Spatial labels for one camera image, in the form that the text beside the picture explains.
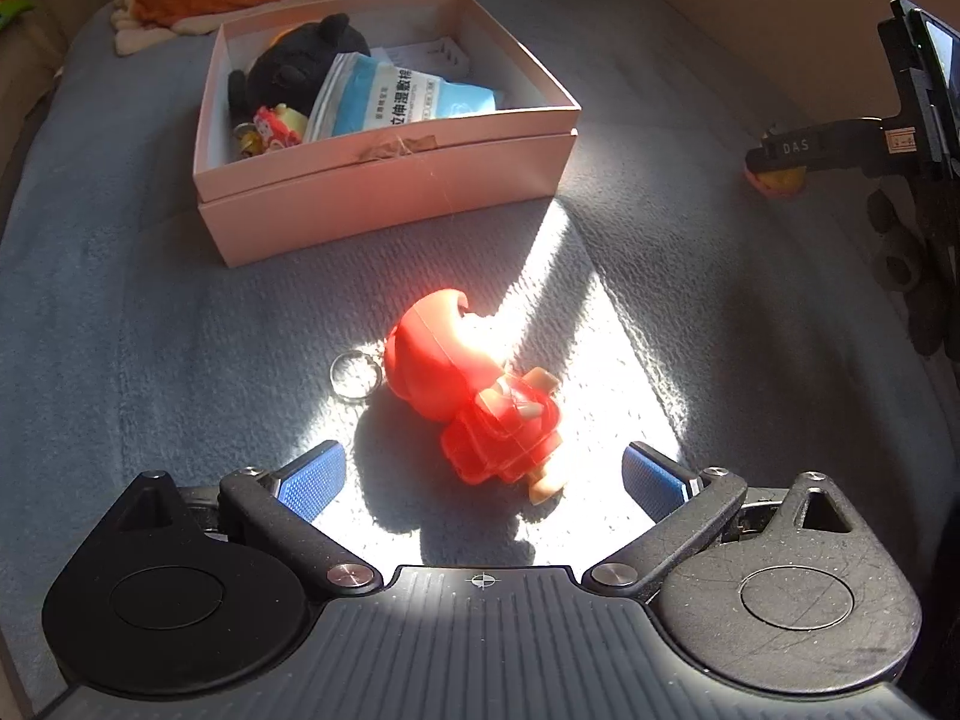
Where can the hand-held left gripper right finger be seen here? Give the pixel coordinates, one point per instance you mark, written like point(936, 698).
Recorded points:
point(652, 480)

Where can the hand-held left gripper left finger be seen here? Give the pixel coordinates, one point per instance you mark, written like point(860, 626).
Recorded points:
point(311, 484)

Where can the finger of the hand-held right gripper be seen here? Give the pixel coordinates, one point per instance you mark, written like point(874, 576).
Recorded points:
point(817, 150)

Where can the small yellow toy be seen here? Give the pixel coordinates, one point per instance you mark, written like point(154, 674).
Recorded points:
point(776, 181)

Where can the pink cardboard box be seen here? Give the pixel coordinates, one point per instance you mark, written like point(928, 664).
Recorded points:
point(375, 187)

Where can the blue white tissue packet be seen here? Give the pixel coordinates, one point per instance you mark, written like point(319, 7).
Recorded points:
point(405, 101)

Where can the white battery charger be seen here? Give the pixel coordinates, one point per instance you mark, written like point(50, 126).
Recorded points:
point(431, 56)

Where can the person's right hand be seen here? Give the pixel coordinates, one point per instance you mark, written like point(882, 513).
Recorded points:
point(900, 262)

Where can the grey blue fleece blanket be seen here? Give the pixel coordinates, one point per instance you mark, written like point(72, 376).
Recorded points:
point(112, 277)

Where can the green object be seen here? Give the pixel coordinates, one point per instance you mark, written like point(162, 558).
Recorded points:
point(11, 11)

